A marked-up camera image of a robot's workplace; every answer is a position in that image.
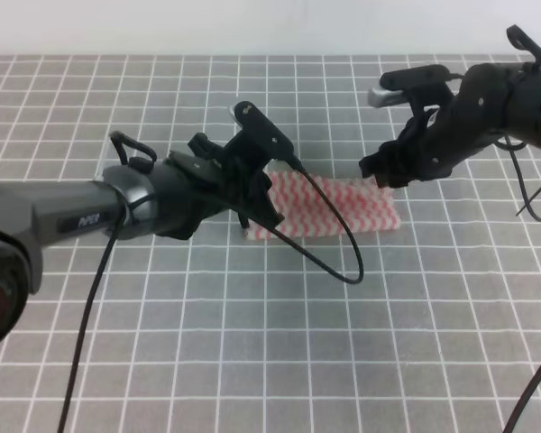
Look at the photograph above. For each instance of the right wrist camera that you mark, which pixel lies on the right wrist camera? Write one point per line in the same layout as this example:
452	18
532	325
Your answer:
419	87

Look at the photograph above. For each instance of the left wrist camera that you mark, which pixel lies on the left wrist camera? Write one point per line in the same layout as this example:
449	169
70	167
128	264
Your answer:
260	130

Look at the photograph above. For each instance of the grey checked tablecloth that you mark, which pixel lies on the grey checked tablecloth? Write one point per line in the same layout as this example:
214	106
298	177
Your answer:
218	334

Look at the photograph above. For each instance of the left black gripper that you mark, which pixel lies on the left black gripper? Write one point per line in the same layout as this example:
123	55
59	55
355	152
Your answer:
192	188

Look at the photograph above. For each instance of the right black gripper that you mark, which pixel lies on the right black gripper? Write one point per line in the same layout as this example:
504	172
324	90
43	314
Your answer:
433	143

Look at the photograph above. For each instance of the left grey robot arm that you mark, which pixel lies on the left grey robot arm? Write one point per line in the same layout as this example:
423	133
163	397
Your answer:
141	195

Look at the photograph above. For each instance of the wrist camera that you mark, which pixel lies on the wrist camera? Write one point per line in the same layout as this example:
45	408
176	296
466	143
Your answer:
260	130
419	87

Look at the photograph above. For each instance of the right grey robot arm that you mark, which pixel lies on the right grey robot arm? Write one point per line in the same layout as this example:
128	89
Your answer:
523	109

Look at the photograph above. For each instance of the pink white wavy towel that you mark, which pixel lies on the pink white wavy towel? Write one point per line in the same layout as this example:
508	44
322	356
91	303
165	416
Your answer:
361	203

